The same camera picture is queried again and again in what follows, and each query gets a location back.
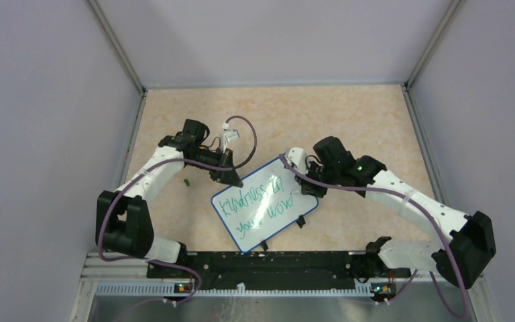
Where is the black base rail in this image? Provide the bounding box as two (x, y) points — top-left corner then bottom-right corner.
(146, 251), (412, 290)

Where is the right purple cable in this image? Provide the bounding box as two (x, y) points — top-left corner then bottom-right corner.
(278, 154), (473, 320)

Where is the purple cable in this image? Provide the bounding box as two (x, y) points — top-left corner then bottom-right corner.
(278, 154), (473, 320)
(97, 115), (258, 307)

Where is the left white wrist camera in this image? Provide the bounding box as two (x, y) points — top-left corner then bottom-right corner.
(220, 122), (240, 152)

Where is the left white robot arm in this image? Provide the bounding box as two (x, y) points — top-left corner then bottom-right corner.
(95, 119), (243, 277)

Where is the blue-framed whiteboard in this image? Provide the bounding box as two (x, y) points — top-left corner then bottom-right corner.
(211, 158), (319, 254)

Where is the white cable duct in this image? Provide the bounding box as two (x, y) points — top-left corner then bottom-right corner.
(95, 282), (374, 297)

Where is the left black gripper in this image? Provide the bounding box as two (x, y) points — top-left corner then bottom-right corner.
(188, 146), (243, 188)

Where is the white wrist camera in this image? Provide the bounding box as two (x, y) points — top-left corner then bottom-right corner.
(220, 122), (240, 152)
(285, 147), (308, 175)

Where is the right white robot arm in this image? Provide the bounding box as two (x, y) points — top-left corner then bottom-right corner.
(288, 136), (496, 289)

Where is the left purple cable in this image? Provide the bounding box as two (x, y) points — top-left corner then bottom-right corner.
(97, 115), (258, 307)

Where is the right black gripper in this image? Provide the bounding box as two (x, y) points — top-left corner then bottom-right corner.
(295, 158), (339, 198)

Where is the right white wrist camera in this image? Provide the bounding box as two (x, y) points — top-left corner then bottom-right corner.
(285, 147), (308, 175)

